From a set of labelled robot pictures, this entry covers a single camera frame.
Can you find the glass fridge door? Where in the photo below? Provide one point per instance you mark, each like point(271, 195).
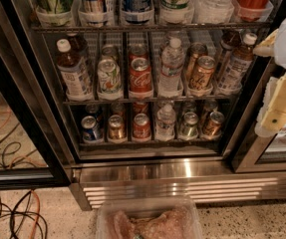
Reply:
point(253, 153)
point(29, 153)

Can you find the fridge bottom vent grille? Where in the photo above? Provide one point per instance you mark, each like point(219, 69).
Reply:
point(91, 194)

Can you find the left glass fridge door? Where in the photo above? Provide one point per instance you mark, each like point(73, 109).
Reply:
point(29, 153)

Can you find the red can bottom rear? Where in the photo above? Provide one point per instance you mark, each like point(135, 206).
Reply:
point(140, 108)

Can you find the orange can middle front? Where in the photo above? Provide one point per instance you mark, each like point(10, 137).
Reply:
point(202, 73)

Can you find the top wire shelf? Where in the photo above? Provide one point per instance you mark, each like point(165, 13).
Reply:
point(152, 28)

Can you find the tea bottle middle right front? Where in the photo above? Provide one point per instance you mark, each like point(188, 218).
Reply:
point(238, 64)

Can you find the orange can middle rear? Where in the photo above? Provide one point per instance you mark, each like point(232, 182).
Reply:
point(194, 51)

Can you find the water bottle top shelf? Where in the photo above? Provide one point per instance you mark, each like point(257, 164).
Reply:
point(214, 11)

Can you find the water bottle middle rear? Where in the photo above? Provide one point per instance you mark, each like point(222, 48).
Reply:
point(167, 37)

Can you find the silver green can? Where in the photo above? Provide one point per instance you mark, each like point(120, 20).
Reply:
point(188, 106)
point(188, 126)

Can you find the water bottle shelf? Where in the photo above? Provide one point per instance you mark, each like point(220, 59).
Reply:
point(164, 123)
point(214, 11)

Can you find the orange can bottom shelf rear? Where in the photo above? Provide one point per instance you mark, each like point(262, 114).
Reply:
point(209, 106)

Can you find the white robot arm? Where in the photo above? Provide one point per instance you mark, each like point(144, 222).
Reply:
point(280, 47)

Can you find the tea bottle middle right rear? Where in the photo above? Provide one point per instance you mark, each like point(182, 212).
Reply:
point(229, 41)

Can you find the silver green can bottom rear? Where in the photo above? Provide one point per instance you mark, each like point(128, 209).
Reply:
point(188, 106)

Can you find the blue can bottom rear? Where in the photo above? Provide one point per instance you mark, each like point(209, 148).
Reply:
point(95, 111)

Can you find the silver green can bottom front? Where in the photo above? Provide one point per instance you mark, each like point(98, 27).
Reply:
point(188, 126)

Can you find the right glass fridge door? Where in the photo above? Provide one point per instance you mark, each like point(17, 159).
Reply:
point(253, 153)

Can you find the orange can bottom shelf front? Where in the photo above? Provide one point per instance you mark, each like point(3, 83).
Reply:
point(212, 125)

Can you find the tea bottle middle left front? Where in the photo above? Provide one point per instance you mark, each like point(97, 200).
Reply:
point(74, 72)

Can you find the tea bottle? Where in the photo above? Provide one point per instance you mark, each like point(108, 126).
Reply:
point(80, 45)
point(229, 41)
point(74, 72)
point(238, 64)

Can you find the water bottle bottom shelf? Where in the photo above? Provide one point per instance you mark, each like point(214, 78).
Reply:
point(164, 123)

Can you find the water bottle middle front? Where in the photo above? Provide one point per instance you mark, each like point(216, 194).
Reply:
point(172, 60)

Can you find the clear plastic container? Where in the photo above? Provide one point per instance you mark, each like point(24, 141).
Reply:
point(173, 217)

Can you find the middle wire shelf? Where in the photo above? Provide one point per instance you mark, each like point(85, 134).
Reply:
point(153, 99)

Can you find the gold can bottom rear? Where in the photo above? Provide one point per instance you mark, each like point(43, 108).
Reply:
point(118, 109)

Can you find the red cola can middle front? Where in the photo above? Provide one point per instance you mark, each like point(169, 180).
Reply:
point(140, 75)

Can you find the red can bottom front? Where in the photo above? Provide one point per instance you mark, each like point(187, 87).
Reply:
point(141, 127)

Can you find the tea bottle middle left rear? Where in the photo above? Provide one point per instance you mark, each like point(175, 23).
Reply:
point(80, 45)

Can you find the white green can middle front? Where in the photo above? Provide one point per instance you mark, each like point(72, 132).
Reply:
point(109, 76)

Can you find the gold can bottom front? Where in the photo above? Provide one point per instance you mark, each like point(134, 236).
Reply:
point(117, 129)

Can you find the red cola can middle rear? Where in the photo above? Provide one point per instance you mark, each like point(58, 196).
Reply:
point(137, 51)

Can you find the white green can middle rear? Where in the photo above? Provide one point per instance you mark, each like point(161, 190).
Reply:
point(110, 51)

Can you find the wire shelf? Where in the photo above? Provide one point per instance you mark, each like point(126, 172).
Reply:
point(152, 28)
point(153, 99)

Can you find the orange can shelf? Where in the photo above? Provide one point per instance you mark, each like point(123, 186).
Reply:
point(212, 125)
point(209, 106)

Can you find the gold can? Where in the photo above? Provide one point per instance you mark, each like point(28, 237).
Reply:
point(118, 109)
point(117, 129)

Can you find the blue can bottom front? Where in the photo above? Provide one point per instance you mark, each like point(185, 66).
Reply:
point(90, 129)

